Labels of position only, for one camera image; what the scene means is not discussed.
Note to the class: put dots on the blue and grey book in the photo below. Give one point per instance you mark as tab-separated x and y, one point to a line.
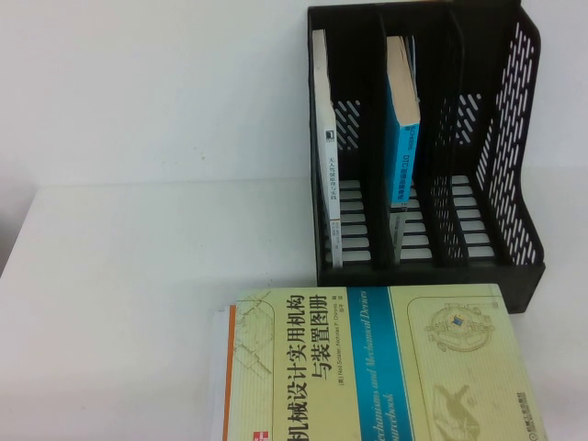
399	138

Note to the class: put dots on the thin white book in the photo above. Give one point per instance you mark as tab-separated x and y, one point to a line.
326	138

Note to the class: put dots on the yellow-green mechanical devices book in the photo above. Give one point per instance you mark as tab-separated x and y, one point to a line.
367	367

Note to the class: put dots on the black perforated plastic book stand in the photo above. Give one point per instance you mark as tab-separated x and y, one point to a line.
505	271

